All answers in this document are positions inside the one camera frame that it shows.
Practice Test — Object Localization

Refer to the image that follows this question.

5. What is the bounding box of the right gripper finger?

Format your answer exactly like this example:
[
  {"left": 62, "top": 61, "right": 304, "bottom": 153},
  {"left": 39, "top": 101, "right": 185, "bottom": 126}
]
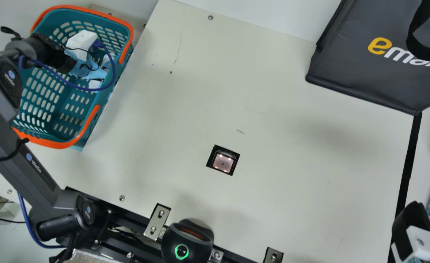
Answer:
[{"left": 391, "top": 201, "right": 430, "bottom": 263}]

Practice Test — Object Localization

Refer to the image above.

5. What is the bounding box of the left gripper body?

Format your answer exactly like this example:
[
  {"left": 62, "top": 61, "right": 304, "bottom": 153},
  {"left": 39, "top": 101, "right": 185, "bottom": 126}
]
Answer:
[{"left": 64, "top": 49, "right": 107, "bottom": 81}]

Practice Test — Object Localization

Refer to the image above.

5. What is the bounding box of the teal shopping basket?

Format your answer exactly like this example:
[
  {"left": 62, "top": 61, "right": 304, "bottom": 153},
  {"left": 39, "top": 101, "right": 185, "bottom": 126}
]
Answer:
[{"left": 11, "top": 5, "right": 134, "bottom": 149}]

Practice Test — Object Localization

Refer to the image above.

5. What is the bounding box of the small square scanner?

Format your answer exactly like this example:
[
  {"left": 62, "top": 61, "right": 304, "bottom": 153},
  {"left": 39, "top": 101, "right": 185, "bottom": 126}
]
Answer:
[{"left": 206, "top": 145, "right": 240, "bottom": 176}]

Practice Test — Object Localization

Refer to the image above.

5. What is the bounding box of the black strip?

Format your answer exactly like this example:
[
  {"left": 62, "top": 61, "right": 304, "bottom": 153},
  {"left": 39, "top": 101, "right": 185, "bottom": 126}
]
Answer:
[{"left": 387, "top": 111, "right": 423, "bottom": 263}]

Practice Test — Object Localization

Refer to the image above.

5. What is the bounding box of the black device with green light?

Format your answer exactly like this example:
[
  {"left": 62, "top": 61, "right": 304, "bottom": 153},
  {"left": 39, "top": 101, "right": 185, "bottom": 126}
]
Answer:
[{"left": 161, "top": 219, "right": 214, "bottom": 263}]

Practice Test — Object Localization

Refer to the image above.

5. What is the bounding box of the blue cable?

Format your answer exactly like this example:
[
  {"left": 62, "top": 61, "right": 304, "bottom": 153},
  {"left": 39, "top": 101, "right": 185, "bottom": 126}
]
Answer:
[
  {"left": 17, "top": 194, "right": 67, "bottom": 249},
  {"left": 17, "top": 39, "right": 117, "bottom": 92}
]

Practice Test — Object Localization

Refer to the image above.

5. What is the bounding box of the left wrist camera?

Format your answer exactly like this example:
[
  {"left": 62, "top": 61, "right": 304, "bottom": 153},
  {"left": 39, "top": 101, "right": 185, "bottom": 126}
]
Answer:
[{"left": 66, "top": 30, "right": 99, "bottom": 59}]

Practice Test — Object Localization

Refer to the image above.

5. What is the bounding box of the black cable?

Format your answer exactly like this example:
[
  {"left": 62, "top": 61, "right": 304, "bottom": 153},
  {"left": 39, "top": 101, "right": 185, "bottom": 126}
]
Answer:
[{"left": 0, "top": 138, "right": 30, "bottom": 165}]

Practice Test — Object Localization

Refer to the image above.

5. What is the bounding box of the dark grey bag with straps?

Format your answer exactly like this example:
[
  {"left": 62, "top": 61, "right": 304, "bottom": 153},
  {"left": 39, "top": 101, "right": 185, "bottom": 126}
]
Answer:
[{"left": 305, "top": 0, "right": 430, "bottom": 116}]

